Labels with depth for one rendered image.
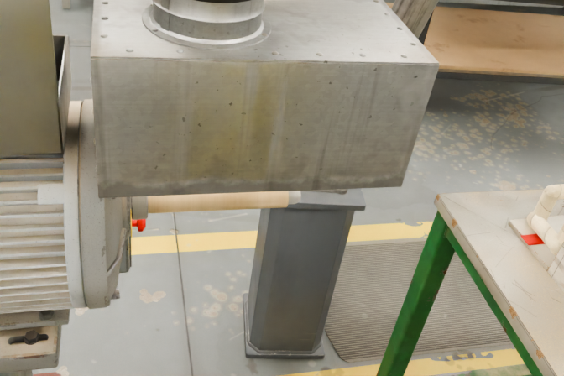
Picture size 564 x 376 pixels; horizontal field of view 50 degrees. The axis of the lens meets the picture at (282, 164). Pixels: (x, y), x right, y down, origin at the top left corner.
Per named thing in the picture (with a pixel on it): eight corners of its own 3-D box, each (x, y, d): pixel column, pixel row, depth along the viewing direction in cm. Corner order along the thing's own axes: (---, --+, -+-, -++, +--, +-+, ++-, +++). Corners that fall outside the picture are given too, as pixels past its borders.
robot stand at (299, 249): (242, 296, 229) (263, 144, 188) (314, 298, 233) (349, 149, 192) (245, 358, 207) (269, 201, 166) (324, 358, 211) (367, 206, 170)
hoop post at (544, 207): (533, 231, 131) (550, 197, 126) (524, 221, 134) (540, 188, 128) (545, 229, 132) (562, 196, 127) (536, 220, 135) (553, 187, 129)
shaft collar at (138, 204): (131, 205, 73) (130, 175, 75) (131, 227, 76) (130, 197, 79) (148, 205, 73) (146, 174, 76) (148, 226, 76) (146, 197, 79)
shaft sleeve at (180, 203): (148, 203, 74) (147, 183, 76) (148, 218, 76) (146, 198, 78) (289, 197, 78) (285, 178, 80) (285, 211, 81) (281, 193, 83)
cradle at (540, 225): (552, 257, 125) (558, 246, 123) (520, 220, 133) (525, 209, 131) (566, 255, 126) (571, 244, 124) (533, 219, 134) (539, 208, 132)
